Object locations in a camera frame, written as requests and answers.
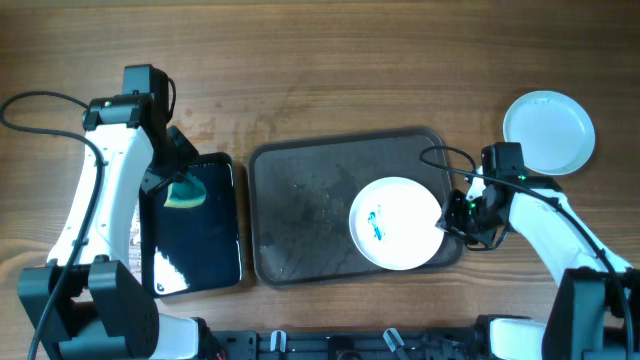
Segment dark brown serving tray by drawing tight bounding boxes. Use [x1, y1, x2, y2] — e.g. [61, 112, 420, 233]
[248, 127, 452, 288]

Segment black cable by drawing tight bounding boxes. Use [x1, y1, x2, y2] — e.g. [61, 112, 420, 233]
[419, 145, 636, 360]
[0, 89, 179, 360]

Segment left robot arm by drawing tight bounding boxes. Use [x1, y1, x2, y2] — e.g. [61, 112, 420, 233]
[18, 91, 211, 359]

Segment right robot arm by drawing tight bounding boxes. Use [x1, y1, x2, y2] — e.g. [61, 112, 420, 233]
[436, 174, 639, 359]

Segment left black cable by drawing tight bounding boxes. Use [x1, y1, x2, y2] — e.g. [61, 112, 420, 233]
[0, 89, 179, 360]

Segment green yellow sponge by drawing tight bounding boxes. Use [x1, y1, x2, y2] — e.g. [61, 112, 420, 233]
[163, 173, 206, 209]

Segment white plate back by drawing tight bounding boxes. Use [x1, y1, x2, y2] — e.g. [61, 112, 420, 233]
[502, 90, 596, 176]

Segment white plate front stained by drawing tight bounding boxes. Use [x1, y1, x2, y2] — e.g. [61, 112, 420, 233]
[348, 177, 444, 271]

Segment right black cable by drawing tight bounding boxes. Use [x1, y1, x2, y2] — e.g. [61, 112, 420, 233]
[419, 145, 636, 360]

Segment black water tray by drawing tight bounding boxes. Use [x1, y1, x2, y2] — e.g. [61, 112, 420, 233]
[138, 153, 244, 298]

